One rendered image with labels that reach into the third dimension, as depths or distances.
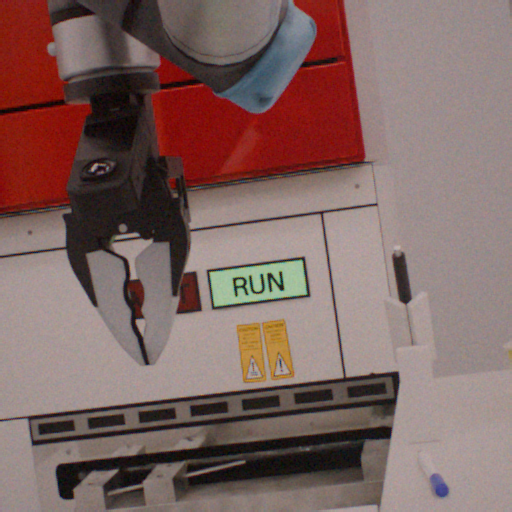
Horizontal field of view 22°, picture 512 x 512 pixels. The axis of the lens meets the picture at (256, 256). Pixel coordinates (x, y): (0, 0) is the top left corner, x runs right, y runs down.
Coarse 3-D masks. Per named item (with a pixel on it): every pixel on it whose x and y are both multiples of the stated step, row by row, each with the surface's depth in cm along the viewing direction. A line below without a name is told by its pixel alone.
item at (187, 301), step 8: (184, 280) 155; (192, 280) 155; (136, 288) 155; (184, 288) 155; (192, 288) 155; (136, 296) 156; (184, 296) 155; (192, 296) 155; (136, 304) 156; (184, 304) 155; (192, 304) 155; (136, 312) 156
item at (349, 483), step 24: (240, 480) 151; (264, 480) 149; (288, 480) 148; (312, 480) 146; (336, 480) 144; (360, 480) 143; (384, 480) 141; (120, 504) 148; (144, 504) 146; (168, 504) 145; (192, 504) 144; (216, 504) 144; (240, 504) 144; (264, 504) 143; (288, 504) 143; (312, 504) 142; (336, 504) 142; (360, 504) 142
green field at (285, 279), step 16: (224, 272) 154; (240, 272) 154; (256, 272) 153; (272, 272) 153; (288, 272) 153; (224, 288) 154; (240, 288) 154; (256, 288) 154; (272, 288) 153; (288, 288) 153; (304, 288) 153
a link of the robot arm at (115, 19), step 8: (80, 0) 86; (88, 0) 85; (96, 0) 84; (104, 0) 84; (112, 0) 84; (120, 0) 84; (128, 0) 83; (88, 8) 86; (96, 8) 85; (104, 8) 85; (112, 8) 84; (120, 8) 84; (104, 16) 86; (112, 16) 85; (120, 16) 84; (120, 24) 85
